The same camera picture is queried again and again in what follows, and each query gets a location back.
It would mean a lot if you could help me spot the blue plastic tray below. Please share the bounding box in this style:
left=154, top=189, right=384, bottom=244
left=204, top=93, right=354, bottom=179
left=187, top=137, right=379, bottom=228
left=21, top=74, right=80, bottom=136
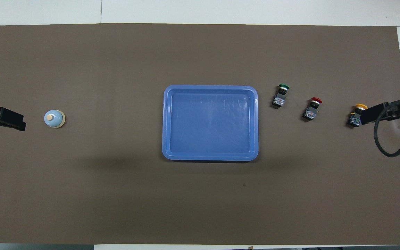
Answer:
left=162, top=85, right=259, bottom=162

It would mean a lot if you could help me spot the yellow push button switch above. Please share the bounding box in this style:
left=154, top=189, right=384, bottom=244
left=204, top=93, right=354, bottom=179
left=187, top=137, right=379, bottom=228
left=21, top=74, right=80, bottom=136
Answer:
left=347, top=103, right=368, bottom=128

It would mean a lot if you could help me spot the green push button switch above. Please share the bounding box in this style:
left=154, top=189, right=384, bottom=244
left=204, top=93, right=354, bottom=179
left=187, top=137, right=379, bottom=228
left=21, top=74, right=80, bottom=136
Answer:
left=272, top=84, right=290, bottom=109

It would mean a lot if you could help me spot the red push button switch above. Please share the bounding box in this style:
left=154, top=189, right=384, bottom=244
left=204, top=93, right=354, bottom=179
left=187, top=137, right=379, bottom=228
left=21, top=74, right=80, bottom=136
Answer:
left=302, top=97, right=323, bottom=122

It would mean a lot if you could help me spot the brown table mat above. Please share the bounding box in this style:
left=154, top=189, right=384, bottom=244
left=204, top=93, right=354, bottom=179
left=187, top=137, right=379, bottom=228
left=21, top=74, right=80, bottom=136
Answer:
left=0, top=23, right=400, bottom=245

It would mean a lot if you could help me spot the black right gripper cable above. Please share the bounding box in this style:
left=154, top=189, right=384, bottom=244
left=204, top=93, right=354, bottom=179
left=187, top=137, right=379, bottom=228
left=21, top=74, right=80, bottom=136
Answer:
left=373, top=103, right=400, bottom=158

